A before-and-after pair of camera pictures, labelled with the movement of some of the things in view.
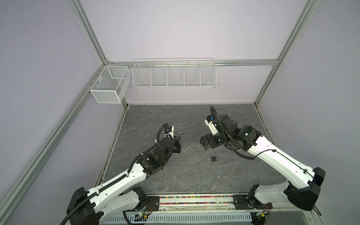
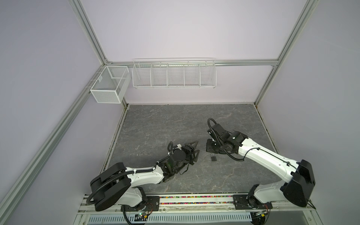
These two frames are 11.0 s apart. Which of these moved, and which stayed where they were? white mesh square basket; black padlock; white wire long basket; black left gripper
Moved: black left gripper
Stayed: white wire long basket; black padlock; white mesh square basket
